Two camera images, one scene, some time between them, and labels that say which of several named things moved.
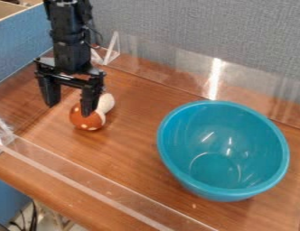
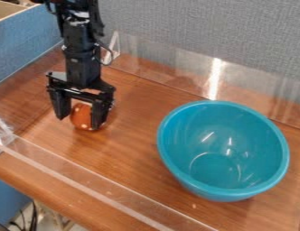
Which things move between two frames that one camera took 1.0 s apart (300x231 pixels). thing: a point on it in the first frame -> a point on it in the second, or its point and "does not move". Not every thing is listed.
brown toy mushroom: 94,122 does not move
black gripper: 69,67 -> 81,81
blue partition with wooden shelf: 24,34 does not move
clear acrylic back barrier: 241,66 does not move
